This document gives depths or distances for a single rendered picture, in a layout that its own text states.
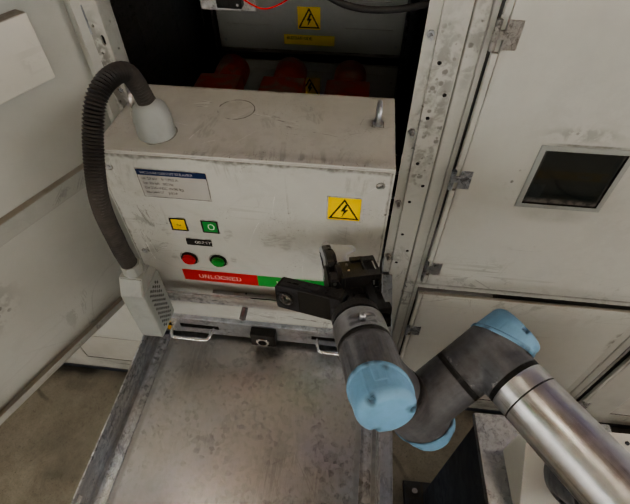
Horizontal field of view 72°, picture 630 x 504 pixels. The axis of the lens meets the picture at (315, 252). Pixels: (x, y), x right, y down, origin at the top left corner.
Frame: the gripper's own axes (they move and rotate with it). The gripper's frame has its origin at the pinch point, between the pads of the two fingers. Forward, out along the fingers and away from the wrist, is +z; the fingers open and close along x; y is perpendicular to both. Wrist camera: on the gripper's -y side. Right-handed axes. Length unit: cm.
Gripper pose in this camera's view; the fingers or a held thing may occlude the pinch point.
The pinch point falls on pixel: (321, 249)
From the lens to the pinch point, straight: 78.3
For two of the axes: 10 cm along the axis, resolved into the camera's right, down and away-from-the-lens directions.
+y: 9.9, -1.1, 1.0
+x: -0.4, -8.3, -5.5
